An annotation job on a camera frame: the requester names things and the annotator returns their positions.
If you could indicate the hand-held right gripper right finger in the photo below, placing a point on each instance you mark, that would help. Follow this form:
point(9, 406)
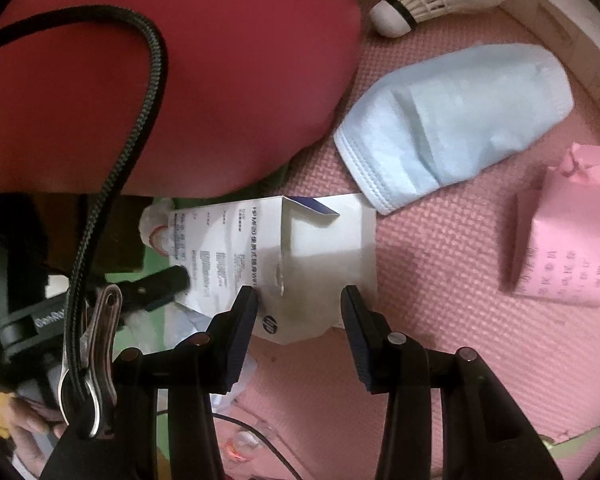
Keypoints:
point(356, 345)

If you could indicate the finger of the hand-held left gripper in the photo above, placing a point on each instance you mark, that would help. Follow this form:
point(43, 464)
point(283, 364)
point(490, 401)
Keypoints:
point(155, 282)

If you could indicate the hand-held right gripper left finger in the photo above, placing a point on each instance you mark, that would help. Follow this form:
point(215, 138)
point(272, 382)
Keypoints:
point(242, 345)

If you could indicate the red bucket with green rim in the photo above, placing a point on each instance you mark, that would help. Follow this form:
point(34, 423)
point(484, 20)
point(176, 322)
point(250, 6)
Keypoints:
point(205, 85)

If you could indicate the pink printed paper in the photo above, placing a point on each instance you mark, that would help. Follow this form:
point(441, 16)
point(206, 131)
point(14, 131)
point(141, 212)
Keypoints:
point(565, 240)

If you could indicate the person's left hand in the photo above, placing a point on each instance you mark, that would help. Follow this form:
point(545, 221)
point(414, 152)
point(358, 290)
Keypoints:
point(30, 435)

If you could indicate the metal spring clip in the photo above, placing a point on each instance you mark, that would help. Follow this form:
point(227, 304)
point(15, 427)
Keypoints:
point(97, 340)

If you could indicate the pink foam floor mat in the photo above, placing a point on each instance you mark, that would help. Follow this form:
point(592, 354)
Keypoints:
point(455, 335)

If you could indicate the small clear vial red label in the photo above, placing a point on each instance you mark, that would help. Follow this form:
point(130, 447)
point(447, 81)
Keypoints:
point(240, 445)

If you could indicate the blue face mask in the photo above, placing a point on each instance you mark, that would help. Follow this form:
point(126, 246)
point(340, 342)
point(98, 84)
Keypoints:
point(455, 120)

